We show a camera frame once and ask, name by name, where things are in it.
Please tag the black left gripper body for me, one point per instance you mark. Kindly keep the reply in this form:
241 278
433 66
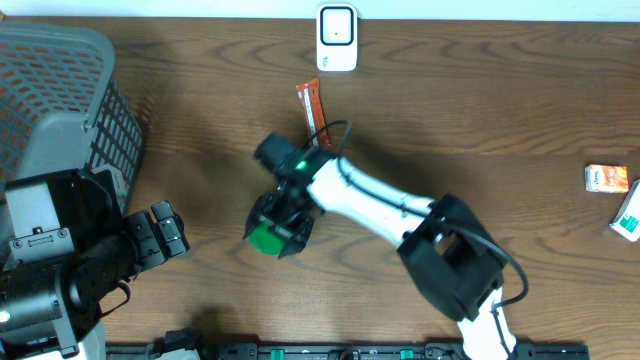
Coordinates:
148 249

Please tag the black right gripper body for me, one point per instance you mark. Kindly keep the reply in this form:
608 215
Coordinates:
286 208

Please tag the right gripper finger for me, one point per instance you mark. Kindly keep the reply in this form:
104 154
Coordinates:
296 235
259 214

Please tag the green lid white jar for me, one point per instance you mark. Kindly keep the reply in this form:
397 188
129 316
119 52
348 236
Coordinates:
264 239

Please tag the orange snack bar wrapper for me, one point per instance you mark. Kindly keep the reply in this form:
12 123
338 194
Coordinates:
309 95

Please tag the orange white small box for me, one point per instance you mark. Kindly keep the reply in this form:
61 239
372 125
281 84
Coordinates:
606 179

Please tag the white green carton box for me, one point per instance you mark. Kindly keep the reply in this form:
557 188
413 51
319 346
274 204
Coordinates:
626 221

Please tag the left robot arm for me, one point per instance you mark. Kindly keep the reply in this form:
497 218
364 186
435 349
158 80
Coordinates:
72 246

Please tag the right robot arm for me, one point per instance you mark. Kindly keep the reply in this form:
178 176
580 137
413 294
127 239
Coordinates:
449 256

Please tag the white barcode scanner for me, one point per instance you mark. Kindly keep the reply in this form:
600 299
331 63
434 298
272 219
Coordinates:
336 37

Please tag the grey plastic basket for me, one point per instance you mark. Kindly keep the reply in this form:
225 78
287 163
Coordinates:
61 106

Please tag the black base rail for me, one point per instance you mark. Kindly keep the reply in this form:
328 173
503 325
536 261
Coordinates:
192 344

